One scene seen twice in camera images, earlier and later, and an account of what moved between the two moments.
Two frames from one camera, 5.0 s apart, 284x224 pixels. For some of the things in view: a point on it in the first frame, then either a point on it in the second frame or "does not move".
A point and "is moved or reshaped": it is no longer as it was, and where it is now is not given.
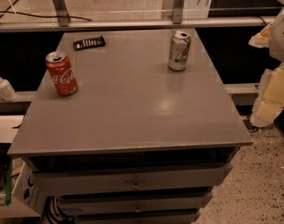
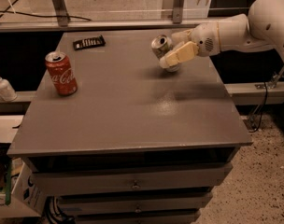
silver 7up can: x=178 y=50 is moved or reshaped
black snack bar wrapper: x=89 y=43 does not move
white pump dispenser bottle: x=4 y=87 does not move
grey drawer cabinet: x=131 y=126 does not move
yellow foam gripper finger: x=274 y=95 to x=182 y=53
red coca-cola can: x=62 y=72 does not move
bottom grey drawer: x=135 y=216 does not move
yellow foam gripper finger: x=262 y=39 to x=179 y=37
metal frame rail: x=144 y=23 does not move
